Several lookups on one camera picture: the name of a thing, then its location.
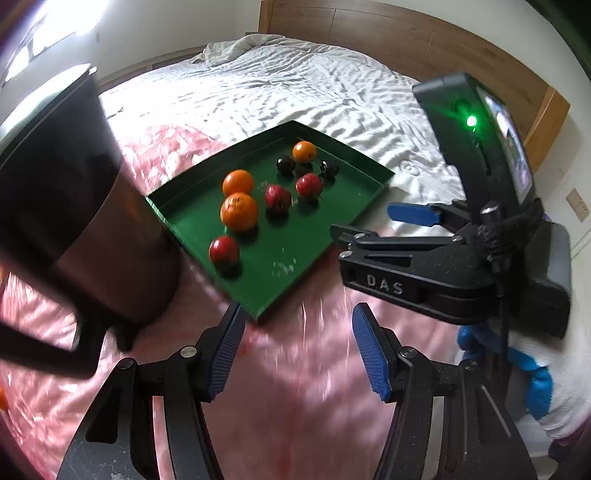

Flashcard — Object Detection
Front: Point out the red apple with stem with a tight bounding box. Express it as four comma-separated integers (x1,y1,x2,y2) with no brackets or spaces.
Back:
208,235,240,266

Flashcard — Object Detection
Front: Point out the copper metal bin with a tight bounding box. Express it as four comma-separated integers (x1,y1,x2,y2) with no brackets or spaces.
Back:
1,64,180,379

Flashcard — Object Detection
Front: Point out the black camera display unit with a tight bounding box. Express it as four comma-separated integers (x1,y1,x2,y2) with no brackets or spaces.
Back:
412,72,536,220

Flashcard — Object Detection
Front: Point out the wall socket plate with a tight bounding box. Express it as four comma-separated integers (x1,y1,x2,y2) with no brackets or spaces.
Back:
566,188,590,222

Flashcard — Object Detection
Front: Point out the white bed quilt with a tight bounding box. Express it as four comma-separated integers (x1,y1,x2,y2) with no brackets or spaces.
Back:
100,35,463,204

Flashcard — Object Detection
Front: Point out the blue white gloved hand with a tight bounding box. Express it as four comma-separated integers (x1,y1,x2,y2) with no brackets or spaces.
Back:
457,322,591,439

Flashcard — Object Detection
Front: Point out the green tray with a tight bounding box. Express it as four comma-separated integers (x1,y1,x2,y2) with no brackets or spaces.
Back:
147,121,394,318

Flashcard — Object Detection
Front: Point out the dark red apple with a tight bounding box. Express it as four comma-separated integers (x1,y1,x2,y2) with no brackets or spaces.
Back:
264,184,293,212

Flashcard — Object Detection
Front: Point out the wooden headboard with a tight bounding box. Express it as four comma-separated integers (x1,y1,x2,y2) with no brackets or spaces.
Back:
259,0,570,170

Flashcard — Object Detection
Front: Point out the smooth orange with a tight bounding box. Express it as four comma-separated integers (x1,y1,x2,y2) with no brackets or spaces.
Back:
291,141,318,164

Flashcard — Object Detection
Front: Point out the large textured orange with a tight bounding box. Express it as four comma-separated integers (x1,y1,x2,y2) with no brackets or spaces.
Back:
221,169,254,197

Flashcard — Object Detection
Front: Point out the window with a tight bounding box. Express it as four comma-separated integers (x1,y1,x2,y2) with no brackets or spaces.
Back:
1,0,118,86

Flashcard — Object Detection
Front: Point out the small orange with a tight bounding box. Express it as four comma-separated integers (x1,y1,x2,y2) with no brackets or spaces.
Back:
0,387,9,411

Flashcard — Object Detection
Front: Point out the dark plum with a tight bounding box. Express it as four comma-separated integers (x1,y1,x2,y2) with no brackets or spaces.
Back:
320,160,339,179
276,155,296,177

